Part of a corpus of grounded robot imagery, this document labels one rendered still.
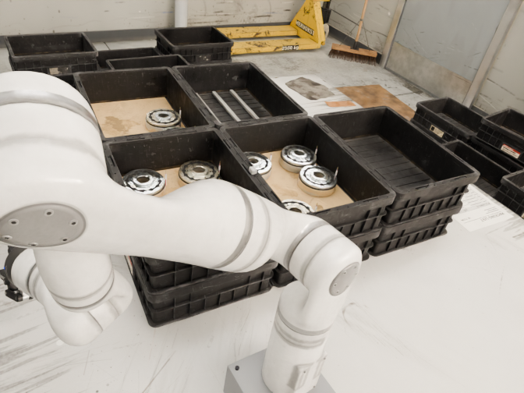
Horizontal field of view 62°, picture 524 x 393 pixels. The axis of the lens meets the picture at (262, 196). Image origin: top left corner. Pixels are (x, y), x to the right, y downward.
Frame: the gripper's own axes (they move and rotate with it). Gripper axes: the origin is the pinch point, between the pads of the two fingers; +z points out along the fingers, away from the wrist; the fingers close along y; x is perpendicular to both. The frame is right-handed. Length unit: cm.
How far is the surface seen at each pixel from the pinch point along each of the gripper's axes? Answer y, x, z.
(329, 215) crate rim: -7, 54, -32
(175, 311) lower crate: 14.8, 28.1, -13.2
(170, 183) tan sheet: -8.6, 40.9, 7.8
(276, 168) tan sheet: -14, 68, -4
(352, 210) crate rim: -8, 59, -34
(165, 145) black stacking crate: -18.1, 40.6, 10.3
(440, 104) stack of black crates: -49, 253, 21
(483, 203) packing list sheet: -7, 131, -43
